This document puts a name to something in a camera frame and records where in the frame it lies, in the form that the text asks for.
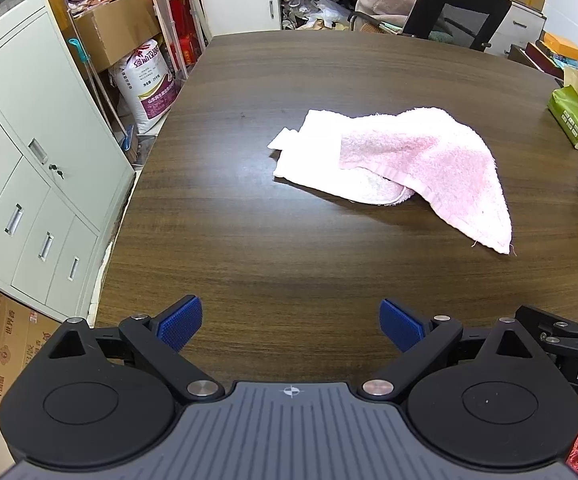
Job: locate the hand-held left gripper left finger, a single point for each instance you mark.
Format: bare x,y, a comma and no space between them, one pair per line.
181,322

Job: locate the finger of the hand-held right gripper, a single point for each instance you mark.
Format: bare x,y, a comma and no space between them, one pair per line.
564,330

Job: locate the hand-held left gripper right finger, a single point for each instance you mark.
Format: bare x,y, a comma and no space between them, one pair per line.
401,322

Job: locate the pink towel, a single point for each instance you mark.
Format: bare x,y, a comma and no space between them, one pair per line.
419,165

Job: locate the printed cardboard box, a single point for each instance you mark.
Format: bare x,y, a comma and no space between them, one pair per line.
14,345

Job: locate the green tissue box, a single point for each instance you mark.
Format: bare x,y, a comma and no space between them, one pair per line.
574,117

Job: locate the grey metal cabinet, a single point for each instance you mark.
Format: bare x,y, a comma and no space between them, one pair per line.
34,135

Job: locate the white printed sack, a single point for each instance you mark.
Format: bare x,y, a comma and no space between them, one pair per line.
144,85

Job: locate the orange flat box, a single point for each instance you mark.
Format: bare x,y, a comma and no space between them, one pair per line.
564,46

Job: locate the red gift boxes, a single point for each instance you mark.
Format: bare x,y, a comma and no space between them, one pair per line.
185,35

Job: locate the white drawer unit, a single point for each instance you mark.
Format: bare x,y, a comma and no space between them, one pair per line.
516,30

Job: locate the large open cardboard box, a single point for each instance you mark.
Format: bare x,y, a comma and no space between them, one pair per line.
114,32

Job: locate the black office chair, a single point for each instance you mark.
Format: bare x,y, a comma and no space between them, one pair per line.
461,12

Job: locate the white pole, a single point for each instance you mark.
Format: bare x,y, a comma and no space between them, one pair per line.
196,0

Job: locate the pile of plastic bags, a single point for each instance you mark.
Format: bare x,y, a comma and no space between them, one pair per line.
314,10

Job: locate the white cupboard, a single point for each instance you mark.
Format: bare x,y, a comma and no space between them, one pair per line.
239,0

